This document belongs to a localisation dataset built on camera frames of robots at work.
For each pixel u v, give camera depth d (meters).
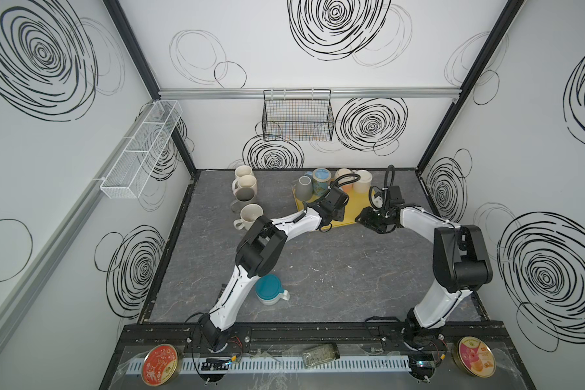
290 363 0.71
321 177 1.02
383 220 0.82
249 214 0.97
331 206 0.77
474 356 0.68
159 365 0.67
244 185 1.04
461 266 0.49
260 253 0.57
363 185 1.07
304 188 1.05
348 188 1.09
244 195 1.00
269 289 0.76
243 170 1.10
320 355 0.68
